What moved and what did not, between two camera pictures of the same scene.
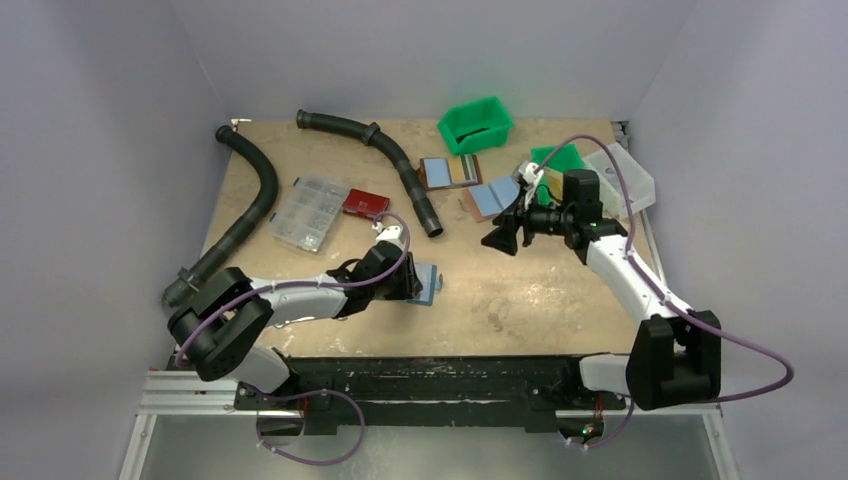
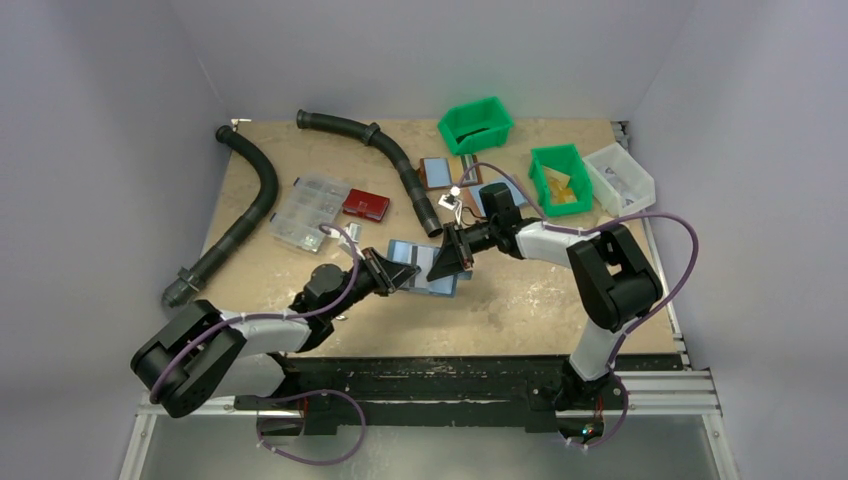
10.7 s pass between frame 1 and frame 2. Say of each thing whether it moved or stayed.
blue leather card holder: moved
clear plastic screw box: stayed
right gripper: moved
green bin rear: stayed
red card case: stayed
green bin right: stayed
